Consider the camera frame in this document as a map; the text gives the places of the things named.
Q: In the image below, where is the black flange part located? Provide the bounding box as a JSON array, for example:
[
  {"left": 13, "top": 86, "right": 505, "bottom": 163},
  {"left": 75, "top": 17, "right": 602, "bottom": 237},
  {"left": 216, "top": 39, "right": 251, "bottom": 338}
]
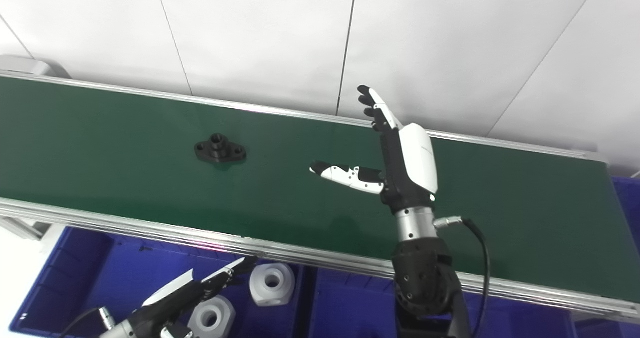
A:
[{"left": 194, "top": 133, "right": 248, "bottom": 165}]

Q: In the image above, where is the green conveyor belt aluminium frame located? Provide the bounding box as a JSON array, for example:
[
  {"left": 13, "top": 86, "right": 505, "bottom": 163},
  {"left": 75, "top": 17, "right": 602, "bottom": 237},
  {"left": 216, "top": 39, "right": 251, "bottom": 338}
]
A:
[{"left": 0, "top": 70, "right": 640, "bottom": 324}]

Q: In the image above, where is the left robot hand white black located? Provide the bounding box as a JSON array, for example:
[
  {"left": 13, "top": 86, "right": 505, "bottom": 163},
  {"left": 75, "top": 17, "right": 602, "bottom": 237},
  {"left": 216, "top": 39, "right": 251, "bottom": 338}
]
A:
[{"left": 131, "top": 256, "right": 260, "bottom": 338}]

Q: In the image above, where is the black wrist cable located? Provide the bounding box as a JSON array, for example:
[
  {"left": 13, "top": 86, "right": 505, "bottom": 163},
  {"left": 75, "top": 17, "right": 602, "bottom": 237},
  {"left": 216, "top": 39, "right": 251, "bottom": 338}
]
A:
[
  {"left": 434, "top": 216, "right": 492, "bottom": 338},
  {"left": 59, "top": 306, "right": 117, "bottom": 338}
]

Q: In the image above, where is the aluminium conveyor support leg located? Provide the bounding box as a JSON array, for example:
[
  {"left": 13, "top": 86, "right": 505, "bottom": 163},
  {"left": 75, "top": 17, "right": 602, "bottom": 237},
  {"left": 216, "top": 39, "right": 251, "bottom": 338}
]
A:
[{"left": 0, "top": 217, "right": 47, "bottom": 242}]

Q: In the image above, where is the blue plastic bin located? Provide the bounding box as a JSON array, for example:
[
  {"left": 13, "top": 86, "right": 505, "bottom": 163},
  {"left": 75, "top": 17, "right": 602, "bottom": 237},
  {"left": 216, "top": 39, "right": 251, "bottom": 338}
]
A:
[
  {"left": 310, "top": 266, "right": 576, "bottom": 338},
  {"left": 9, "top": 226, "right": 317, "bottom": 338},
  {"left": 612, "top": 176, "right": 640, "bottom": 260}
]

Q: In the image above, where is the white hexagonal nut part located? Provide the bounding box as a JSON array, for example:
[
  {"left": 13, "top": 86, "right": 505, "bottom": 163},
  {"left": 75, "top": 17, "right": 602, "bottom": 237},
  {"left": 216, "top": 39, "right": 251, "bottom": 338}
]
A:
[
  {"left": 188, "top": 295, "right": 237, "bottom": 338},
  {"left": 249, "top": 263, "right": 296, "bottom": 307}
]

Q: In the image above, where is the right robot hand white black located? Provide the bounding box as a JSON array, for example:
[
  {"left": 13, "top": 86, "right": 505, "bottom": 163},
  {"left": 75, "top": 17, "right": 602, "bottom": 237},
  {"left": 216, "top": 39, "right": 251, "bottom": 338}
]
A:
[{"left": 309, "top": 84, "right": 440, "bottom": 215}]

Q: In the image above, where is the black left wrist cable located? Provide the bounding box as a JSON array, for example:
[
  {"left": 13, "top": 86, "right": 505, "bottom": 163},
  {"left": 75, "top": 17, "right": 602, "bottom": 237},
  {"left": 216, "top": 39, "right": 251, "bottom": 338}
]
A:
[{"left": 59, "top": 306, "right": 117, "bottom": 338}]

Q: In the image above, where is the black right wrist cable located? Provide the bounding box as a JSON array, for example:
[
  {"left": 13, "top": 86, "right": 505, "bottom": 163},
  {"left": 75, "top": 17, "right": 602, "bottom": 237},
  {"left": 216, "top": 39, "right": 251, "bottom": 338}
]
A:
[{"left": 434, "top": 216, "right": 492, "bottom": 338}]

